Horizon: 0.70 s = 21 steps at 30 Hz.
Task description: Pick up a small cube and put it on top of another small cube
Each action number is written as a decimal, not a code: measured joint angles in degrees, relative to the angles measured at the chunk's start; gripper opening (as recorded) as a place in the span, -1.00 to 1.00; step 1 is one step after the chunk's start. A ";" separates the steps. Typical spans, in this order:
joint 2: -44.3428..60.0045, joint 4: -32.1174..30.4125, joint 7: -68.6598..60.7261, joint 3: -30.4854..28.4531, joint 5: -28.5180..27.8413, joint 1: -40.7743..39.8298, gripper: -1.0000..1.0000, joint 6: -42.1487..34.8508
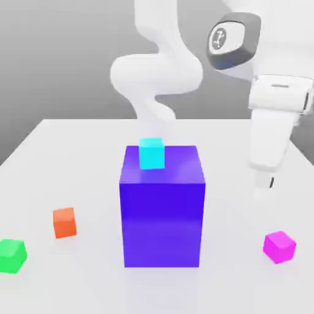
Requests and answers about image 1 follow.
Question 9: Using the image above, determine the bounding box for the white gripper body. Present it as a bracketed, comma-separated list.
[248, 110, 299, 177]

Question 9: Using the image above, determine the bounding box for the small magenta cube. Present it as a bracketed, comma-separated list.
[262, 230, 297, 265]

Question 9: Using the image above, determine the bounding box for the small cyan cube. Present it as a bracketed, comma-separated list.
[139, 137, 166, 170]

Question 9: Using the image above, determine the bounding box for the small orange cube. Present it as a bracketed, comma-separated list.
[52, 207, 77, 239]

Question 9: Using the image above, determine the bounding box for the small green cube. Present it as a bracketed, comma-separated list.
[0, 239, 28, 275]

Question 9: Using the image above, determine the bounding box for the large purple box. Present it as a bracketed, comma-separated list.
[119, 145, 206, 269]

